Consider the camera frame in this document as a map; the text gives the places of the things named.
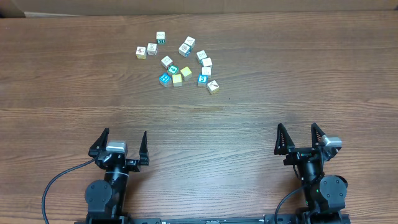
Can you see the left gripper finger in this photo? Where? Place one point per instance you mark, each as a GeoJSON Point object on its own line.
{"type": "Point", "coordinates": [100, 144]}
{"type": "Point", "coordinates": [143, 152]}

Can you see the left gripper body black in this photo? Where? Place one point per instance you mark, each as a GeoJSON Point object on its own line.
{"type": "Point", "coordinates": [119, 159]}

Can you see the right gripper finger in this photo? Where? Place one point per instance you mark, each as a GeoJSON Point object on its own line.
{"type": "Point", "coordinates": [317, 135]}
{"type": "Point", "coordinates": [284, 144]}

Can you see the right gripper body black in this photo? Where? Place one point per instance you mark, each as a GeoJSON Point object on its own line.
{"type": "Point", "coordinates": [302, 154]}

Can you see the block with yellow side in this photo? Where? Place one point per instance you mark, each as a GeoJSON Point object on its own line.
{"type": "Point", "coordinates": [141, 52]}

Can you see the wooden block red drawing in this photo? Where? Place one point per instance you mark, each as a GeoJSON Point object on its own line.
{"type": "Point", "coordinates": [207, 62]}

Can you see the wooden block green side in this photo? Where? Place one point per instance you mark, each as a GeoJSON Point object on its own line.
{"type": "Point", "coordinates": [201, 55]}

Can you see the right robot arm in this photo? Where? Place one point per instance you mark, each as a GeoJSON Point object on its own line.
{"type": "Point", "coordinates": [324, 194]}

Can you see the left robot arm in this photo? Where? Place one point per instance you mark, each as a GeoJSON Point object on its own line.
{"type": "Point", "coordinates": [105, 197]}

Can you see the blue top block left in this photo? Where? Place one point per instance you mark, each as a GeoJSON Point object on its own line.
{"type": "Point", "coordinates": [165, 80]}

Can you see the yellow top block left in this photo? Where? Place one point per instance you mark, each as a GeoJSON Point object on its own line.
{"type": "Point", "coordinates": [177, 80]}

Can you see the green top number block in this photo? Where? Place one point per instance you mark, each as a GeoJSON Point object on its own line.
{"type": "Point", "coordinates": [172, 70]}

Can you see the yellow top block right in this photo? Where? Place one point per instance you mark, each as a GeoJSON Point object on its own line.
{"type": "Point", "coordinates": [186, 73]}

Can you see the block with tool drawing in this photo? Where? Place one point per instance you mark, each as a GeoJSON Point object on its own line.
{"type": "Point", "coordinates": [213, 87]}

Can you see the blue top 5 block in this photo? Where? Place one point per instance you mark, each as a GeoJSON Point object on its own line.
{"type": "Point", "coordinates": [202, 80]}

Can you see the wooden block near centre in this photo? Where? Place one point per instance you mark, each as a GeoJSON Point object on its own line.
{"type": "Point", "coordinates": [166, 62]}

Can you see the plain wooden block right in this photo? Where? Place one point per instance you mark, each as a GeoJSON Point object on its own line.
{"type": "Point", "coordinates": [206, 71]}

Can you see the plain wooden block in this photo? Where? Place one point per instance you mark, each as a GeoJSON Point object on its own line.
{"type": "Point", "coordinates": [206, 71]}
{"type": "Point", "coordinates": [190, 41]}

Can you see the block with red side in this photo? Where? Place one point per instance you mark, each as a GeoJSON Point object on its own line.
{"type": "Point", "coordinates": [152, 49]}

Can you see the block with blue side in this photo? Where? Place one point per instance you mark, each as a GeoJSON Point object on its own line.
{"type": "Point", "coordinates": [184, 50]}

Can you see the block with green R side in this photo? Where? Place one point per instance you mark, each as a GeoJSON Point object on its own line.
{"type": "Point", "coordinates": [160, 37]}

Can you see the far plain wooden block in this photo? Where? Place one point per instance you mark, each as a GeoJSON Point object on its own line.
{"type": "Point", "coordinates": [190, 41]}

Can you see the cardboard backdrop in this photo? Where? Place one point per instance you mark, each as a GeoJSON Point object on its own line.
{"type": "Point", "coordinates": [43, 8]}

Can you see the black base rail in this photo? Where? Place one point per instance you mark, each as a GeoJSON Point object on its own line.
{"type": "Point", "coordinates": [266, 219]}

